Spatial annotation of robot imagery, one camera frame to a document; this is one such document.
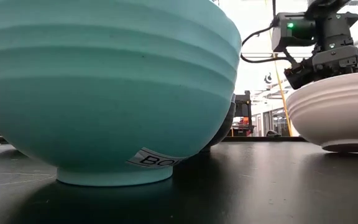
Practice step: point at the red cart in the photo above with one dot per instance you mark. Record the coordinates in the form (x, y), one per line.
(244, 129)

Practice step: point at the black monitor screen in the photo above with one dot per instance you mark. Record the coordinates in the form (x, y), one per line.
(244, 107)

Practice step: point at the black bowl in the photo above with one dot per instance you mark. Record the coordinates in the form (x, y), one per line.
(222, 130)

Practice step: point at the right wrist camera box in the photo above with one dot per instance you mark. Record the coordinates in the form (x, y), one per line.
(294, 31)

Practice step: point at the white bowl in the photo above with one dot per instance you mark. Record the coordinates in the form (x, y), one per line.
(331, 115)

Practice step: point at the turquoise bowl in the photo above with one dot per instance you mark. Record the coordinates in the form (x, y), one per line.
(104, 93)

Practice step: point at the round ceiling device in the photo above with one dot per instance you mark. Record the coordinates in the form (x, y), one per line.
(268, 78)

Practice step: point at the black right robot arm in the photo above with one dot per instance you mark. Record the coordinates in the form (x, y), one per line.
(325, 6)

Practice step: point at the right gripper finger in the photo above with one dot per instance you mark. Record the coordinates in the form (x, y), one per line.
(298, 76)

